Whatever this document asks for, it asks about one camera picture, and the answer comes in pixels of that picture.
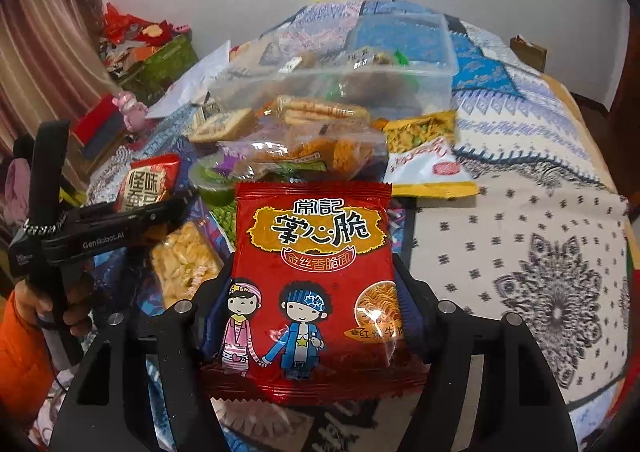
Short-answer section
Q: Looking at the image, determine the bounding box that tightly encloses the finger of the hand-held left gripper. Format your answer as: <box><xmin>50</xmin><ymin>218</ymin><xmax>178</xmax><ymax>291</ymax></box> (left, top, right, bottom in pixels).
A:
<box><xmin>144</xmin><ymin>191</ymin><xmax>202</xmax><ymax>234</ymax></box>

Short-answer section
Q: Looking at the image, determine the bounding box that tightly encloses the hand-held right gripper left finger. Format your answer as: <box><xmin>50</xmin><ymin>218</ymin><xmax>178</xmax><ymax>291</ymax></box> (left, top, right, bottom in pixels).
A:
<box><xmin>50</xmin><ymin>256</ymin><xmax>236</xmax><ymax>452</ymax></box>

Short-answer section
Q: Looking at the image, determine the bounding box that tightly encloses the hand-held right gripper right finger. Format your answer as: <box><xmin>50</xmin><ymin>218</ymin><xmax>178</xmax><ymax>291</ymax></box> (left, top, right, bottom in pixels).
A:
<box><xmin>394</xmin><ymin>252</ymin><xmax>576</xmax><ymax>452</ymax></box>

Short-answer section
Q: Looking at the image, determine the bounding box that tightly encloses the small red snack packet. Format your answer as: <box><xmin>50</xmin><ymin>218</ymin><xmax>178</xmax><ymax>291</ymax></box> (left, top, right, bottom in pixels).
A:
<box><xmin>114</xmin><ymin>155</ymin><xmax>182</xmax><ymax>214</ymax></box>

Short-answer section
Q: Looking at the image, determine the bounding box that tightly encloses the purple green snack packet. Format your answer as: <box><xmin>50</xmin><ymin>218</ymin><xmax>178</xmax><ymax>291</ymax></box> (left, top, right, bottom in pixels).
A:
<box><xmin>215</xmin><ymin>139</ymin><xmax>282</xmax><ymax>174</ymax></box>

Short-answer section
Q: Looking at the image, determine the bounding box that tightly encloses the red noodle snack packet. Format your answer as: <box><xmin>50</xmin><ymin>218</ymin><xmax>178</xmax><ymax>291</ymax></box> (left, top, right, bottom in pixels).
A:
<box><xmin>200</xmin><ymin>181</ymin><xmax>432</xmax><ymax>405</ymax></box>

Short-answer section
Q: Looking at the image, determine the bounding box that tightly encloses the white yellow snack packet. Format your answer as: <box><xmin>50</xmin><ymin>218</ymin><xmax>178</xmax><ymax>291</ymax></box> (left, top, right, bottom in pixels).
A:
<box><xmin>382</xmin><ymin>138</ymin><xmax>482</xmax><ymax>199</ymax></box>

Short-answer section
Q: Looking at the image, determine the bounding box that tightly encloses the clear bag of orange snacks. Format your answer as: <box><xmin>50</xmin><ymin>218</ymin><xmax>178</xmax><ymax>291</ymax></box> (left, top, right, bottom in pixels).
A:
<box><xmin>220</xmin><ymin>125</ymin><xmax>391</xmax><ymax>180</ymax></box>

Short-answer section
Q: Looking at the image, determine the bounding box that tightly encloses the clear plastic container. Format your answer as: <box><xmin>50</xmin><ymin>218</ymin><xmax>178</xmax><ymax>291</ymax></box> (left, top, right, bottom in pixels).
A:
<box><xmin>205</xmin><ymin>12</ymin><xmax>461</xmax><ymax>125</ymax></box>

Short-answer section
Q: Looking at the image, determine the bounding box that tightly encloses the person's left hand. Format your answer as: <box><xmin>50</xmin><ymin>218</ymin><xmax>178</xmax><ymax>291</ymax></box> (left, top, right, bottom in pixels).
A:
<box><xmin>12</xmin><ymin>272</ymin><xmax>96</xmax><ymax>330</ymax></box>

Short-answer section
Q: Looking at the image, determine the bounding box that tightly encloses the green jelly cup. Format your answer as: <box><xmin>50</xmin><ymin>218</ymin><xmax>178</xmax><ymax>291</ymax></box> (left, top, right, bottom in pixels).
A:
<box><xmin>192</xmin><ymin>157</ymin><xmax>242</xmax><ymax>207</ymax></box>

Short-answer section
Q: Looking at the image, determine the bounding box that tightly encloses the clear packet of yellow crackers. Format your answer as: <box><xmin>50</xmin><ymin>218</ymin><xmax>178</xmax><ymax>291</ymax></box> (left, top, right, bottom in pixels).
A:
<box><xmin>149</xmin><ymin>221</ymin><xmax>223</xmax><ymax>309</ymax></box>

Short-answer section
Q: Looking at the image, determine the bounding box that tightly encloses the green peas packet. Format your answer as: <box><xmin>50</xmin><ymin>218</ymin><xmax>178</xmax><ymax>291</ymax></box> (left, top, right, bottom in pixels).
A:
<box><xmin>209</xmin><ymin>202</ymin><xmax>240</xmax><ymax>250</ymax></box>

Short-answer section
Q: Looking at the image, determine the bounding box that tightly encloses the pile of clothes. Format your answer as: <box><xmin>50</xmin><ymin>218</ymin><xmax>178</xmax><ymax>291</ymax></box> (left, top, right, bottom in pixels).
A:
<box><xmin>0</xmin><ymin>152</ymin><xmax>37</xmax><ymax>235</ymax></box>

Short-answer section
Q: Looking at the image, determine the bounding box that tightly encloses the brown biscuit packet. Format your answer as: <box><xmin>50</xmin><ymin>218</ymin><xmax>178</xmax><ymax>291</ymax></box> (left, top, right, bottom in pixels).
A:
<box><xmin>189</xmin><ymin>107</ymin><xmax>257</xmax><ymax>144</ymax></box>

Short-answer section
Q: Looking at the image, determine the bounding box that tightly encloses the pink plush toy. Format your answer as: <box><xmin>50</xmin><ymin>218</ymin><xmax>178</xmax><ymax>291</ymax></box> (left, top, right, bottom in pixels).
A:
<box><xmin>112</xmin><ymin>91</ymin><xmax>152</xmax><ymax>131</ymax></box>

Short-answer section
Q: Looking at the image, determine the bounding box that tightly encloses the red box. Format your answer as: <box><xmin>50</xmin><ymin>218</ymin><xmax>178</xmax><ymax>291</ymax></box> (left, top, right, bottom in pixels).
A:
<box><xmin>69</xmin><ymin>96</ymin><xmax>127</xmax><ymax>149</ymax></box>

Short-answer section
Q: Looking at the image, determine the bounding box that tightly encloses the white pillow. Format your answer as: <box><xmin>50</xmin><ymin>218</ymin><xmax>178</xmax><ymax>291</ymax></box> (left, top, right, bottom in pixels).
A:
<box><xmin>146</xmin><ymin>45</ymin><xmax>232</xmax><ymax>119</ymax></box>

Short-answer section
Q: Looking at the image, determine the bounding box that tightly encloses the green storage box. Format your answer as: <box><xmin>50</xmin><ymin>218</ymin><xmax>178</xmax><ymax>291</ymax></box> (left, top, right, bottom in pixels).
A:
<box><xmin>120</xmin><ymin>35</ymin><xmax>199</xmax><ymax>102</ymax></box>

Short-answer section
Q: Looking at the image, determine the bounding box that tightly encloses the clear packet of biscuits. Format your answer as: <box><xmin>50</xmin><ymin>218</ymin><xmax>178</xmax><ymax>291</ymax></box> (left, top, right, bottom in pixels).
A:
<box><xmin>274</xmin><ymin>95</ymin><xmax>372</xmax><ymax>127</ymax></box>

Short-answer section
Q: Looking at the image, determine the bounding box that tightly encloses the pile of red cloth items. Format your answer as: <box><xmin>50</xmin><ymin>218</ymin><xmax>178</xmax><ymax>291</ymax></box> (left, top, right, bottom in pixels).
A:
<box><xmin>97</xmin><ymin>2</ymin><xmax>192</xmax><ymax>79</ymax></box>

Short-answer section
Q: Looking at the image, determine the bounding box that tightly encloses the yellow green pea snack packet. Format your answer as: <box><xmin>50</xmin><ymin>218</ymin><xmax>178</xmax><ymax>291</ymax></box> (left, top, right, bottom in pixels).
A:
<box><xmin>381</xmin><ymin>111</ymin><xmax>458</xmax><ymax>154</ymax></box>

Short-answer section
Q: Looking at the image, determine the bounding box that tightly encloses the striped pink curtain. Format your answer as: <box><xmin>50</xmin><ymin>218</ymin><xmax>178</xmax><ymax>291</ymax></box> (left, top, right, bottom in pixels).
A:
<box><xmin>0</xmin><ymin>0</ymin><xmax>117</xmax><ymax>160</ymax></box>

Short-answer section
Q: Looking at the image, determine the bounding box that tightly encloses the dark brown snack packet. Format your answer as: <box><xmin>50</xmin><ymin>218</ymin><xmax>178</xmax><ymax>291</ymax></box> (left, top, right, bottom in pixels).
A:
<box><xmin>339</xmin><ymin>47</ymin><xmax>403</xmax><ymax>106</ymax></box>

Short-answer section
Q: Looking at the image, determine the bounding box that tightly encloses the tan blanket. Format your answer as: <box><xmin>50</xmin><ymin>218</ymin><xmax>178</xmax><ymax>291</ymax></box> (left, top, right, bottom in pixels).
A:
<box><xmin>537</xmin><ymin>71</ymin><xmax>603</xmax><ymax>145</ymax></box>

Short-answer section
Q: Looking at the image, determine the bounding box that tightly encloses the brown paper bag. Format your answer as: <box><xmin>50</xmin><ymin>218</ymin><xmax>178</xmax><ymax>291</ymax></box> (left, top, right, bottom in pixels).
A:
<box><xmin>510</xmin><ymin>34</ymin><xmax>549</xmax><ymax>71</ymax></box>

